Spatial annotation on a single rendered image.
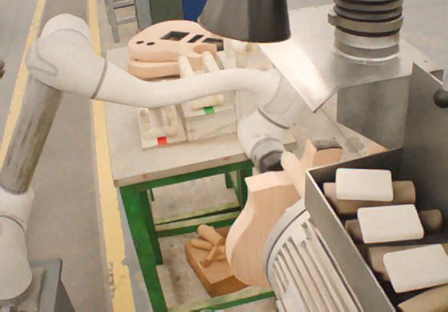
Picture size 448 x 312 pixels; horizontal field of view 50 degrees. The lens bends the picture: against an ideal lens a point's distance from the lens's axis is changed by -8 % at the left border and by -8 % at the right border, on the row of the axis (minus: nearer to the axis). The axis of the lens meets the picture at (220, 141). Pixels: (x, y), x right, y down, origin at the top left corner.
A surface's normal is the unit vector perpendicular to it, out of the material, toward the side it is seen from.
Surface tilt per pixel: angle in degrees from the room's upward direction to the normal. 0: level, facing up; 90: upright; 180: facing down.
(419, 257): 0
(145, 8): 90
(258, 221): 91
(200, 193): 0
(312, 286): 29
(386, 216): 0
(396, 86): 90
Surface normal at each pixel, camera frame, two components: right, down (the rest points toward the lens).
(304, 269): 0.40, -0.82
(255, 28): 0.18, 0.27
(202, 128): 0.21, 0.54
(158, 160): -0.08, -0.83
